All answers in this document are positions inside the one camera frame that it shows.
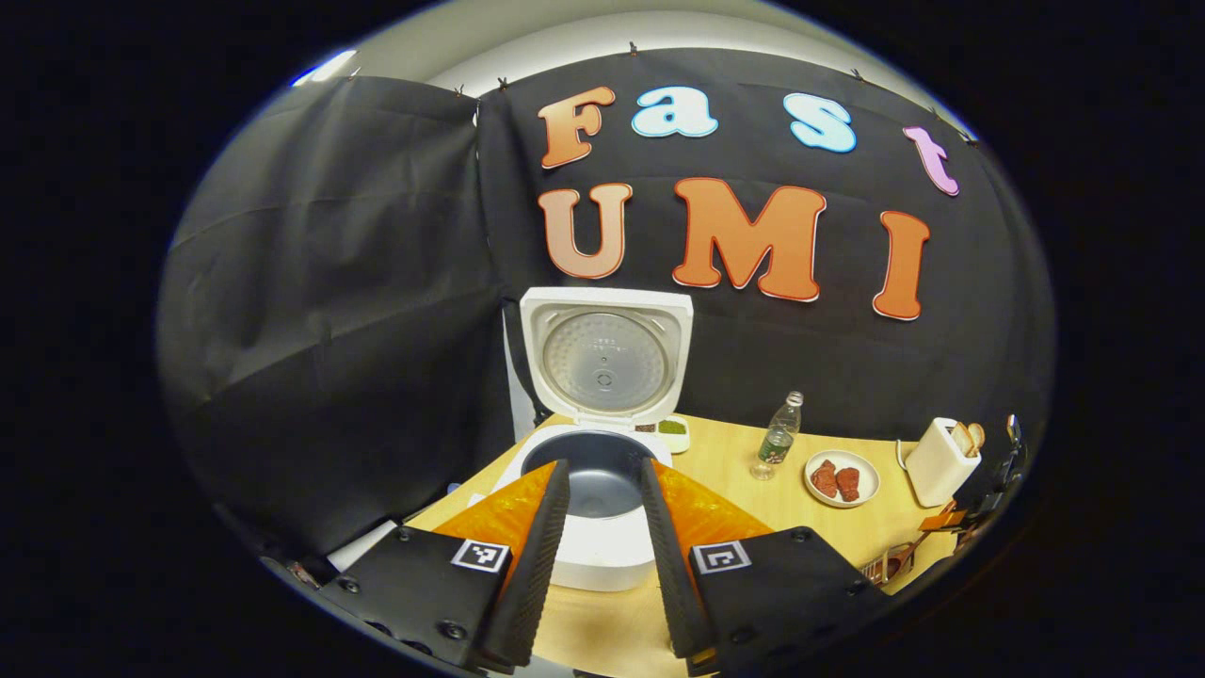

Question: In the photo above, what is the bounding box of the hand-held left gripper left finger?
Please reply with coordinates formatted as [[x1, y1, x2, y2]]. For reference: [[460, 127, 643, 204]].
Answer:
[[315, 459, 573, 674]]

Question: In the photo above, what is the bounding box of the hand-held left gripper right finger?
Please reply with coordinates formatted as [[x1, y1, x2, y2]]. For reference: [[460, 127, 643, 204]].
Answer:
[[640, 459, 893, 677]]

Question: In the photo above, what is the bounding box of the white rice cooker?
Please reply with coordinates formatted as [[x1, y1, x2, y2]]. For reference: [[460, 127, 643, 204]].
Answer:
[[490, 287, 696, 593]]

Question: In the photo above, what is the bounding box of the white toaster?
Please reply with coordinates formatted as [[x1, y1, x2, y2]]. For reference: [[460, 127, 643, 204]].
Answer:
[[904, 417, 984, 509]]

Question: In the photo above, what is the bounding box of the white round plate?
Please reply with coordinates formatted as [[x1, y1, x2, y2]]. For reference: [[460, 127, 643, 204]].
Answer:
[[804, 450, 882, 510]]

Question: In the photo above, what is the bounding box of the clear water bottle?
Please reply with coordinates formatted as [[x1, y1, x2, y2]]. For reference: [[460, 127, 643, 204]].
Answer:
[[750, 391, 805, 482]]

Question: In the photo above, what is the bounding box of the black backdrop cloth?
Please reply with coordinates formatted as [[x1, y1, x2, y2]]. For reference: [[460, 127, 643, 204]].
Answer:
[[158, 47, 1055, 566]]

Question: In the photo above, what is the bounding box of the ceiling light panel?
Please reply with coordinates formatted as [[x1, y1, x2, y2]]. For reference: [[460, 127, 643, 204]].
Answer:
[[290, 49, 360, 89]]

